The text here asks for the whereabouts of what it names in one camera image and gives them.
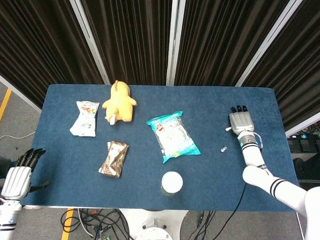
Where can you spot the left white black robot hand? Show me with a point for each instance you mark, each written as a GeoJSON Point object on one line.
{"type": "Point", "coordinates": [16, 182]}

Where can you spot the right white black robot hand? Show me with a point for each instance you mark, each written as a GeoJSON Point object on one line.
{"type": "Point", "coordinates": [241, 121]}

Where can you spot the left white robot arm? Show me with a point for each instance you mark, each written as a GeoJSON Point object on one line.
{"type": "Point", "coordinates": [7, 220]}

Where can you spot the teal clear snack bag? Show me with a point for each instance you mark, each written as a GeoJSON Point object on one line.
{"type": "Point", "coordinates": [172, 137]}

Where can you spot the black shoe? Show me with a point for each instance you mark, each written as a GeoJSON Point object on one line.
{"type": "Point", "coordinates": [306, 170]}

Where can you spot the dark brown pleated curtain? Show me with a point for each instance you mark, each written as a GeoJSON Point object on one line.
{"type": "Point", "coordinates": [300, 62]}
{"type": "Point", "coordinates": [225, 37]}
{"type": "Point", "coordinates": [130, 37]}
{"type": "Point", "coordinates": [37, 50]}

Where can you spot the green chips can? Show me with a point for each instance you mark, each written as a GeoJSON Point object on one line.
{"type": "Point", "coordinates": [172, 182]}

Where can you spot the white snack packet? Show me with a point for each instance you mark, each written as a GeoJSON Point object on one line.
{"type": "Point", "coordinates": [85, 120]}

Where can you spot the small electronics board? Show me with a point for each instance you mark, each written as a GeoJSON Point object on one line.
{"type": "Point", "coordinates": [101, 235]}

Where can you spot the gold red-printed snack packet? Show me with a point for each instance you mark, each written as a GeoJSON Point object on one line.
{"type": "Point", "coordinates": [115, 160]}

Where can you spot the yellow plush toy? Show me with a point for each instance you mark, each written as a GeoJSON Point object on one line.
{"type": "Point", "coordinates": [120, 105]}

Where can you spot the blue table cloth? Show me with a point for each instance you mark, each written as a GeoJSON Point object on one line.
{"type": "Point", "coordinates": [140, 190]}

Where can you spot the white partition base rail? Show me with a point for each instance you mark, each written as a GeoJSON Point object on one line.
{"type": "Point", "coordinates": [303, 126]}
{"type": "Point", "coordinates": [20, 93]}

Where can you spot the white partition frame post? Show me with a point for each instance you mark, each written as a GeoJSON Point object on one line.
{"type": "Point", "coordinates": [267, 42]}
{"type": "Point", "coordinates": [175, 37]}
{"type": "Point", "coordinates": [87, 37]}

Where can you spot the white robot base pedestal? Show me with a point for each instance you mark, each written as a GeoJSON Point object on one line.
{"type": "Point", "coordinates": [152, 225]}

